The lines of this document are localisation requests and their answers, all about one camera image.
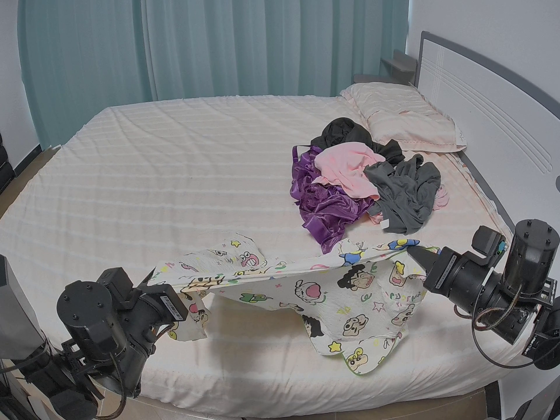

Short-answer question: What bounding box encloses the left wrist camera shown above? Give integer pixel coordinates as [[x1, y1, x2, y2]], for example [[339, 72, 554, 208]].
[[96, 267, 143, 312]]

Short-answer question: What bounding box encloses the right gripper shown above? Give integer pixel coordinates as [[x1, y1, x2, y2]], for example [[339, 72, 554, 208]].
[[423, 248, 504, 318]]

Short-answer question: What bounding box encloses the pale pink pillow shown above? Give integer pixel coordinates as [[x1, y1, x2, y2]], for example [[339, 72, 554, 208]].
[[340, 82, 468, 153]]

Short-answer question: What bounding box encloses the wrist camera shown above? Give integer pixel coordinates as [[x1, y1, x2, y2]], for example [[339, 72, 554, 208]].
[[470, 226, 508, 268], [96, 267, 143, 312]]

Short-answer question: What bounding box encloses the bed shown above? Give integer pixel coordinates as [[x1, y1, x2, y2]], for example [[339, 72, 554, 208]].
[[0, 31, 560, 414]]

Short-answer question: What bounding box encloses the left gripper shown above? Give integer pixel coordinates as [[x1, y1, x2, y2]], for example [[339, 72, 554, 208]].
[[131, 285, 190, 336]]

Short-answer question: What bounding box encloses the grey bedside table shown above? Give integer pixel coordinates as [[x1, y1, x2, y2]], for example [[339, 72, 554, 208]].
[[353, 50, 418, 87]]

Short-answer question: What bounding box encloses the white printed pyjama top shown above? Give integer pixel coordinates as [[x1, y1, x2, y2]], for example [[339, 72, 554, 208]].
[[146, 233, 440, 377]]

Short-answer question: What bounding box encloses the dark grey garment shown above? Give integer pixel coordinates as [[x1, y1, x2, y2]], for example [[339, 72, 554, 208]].
[[363, 153, 442, 235]]

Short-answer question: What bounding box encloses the black chest of drawers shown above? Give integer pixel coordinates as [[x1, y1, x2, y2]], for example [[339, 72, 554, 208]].
[[0, 132, 17, 196]]

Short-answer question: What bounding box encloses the blue-green curtain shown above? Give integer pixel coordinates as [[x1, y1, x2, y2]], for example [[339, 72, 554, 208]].
[[17, 0, 412, 150]]

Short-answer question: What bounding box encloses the purple satin garment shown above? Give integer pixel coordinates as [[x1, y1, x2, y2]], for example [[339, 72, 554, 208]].
[[291, 145, 379, 255]]

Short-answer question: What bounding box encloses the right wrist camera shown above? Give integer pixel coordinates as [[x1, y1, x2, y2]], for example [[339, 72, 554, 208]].
[[470, 226, 508, 268]]

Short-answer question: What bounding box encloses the pink garment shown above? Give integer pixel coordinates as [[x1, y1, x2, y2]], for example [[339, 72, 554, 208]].
[[314, 143, 450, 226]]

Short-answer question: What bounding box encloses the black garment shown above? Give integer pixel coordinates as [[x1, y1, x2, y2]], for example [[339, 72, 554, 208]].
[[311, 118, 405, 165]]

